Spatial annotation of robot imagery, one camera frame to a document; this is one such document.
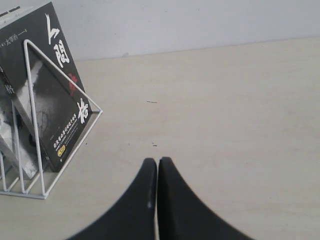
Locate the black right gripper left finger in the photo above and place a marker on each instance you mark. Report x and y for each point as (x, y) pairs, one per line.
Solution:
(132, 216)

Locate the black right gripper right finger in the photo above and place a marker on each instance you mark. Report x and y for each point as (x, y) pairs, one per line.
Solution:
(182, 215)

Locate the black cover book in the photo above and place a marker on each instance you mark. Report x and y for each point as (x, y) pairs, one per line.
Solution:
(40, 76)

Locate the white grey spine book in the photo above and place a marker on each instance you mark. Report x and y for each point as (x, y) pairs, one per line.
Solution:
(19, 152)

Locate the white wire book rack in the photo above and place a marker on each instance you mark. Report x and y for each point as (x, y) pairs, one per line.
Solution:
(40, 186)

